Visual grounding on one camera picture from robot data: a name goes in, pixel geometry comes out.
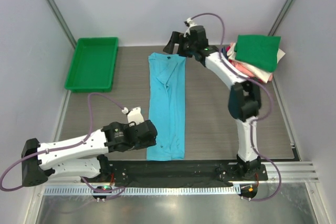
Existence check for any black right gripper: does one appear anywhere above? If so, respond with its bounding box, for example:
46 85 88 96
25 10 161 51
162 31 196 58

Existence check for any light blue t shirt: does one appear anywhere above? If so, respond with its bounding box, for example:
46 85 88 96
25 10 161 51
146 53 186 161

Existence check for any green plastic tray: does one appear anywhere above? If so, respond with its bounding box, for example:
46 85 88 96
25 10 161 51
65 37 119 93

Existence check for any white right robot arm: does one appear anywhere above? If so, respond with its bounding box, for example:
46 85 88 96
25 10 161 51
163 25 261 180

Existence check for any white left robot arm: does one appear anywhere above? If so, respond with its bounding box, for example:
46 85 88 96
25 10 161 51
22 120 158 187

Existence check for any folded navy t shirt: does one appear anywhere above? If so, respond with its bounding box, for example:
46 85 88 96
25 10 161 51
221 48 228 59

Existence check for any folded red t shirt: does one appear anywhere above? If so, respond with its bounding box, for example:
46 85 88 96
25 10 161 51
226 43 268 83

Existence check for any folded pink t shirt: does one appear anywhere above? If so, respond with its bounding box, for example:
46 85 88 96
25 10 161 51
231 61 255 78

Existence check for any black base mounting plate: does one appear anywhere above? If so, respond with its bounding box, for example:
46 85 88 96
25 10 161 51
87 160 268 188

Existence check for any folded green t shirt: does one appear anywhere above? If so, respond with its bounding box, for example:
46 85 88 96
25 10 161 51
235 35 281 72

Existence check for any folded cream t shirt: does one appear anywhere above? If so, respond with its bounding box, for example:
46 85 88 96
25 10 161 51
227 41 286 83

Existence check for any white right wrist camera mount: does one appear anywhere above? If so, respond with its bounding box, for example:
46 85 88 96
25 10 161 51
184 18 197 37

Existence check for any slotted grey cable duct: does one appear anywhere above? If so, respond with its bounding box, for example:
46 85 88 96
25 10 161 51
43 185 240 196

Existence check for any left aluminium corner post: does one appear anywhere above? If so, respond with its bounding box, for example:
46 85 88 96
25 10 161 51
45 0 77 49

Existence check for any aluminium corner post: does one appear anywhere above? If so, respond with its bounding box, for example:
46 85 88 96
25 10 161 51
268 0 295 36
45 0 77 49

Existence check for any right aluminium corner post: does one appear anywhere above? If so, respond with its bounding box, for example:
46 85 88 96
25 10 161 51
268 0 295 36

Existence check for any aluminium frame rail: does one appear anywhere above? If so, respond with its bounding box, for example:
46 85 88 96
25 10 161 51
31 161 320 186

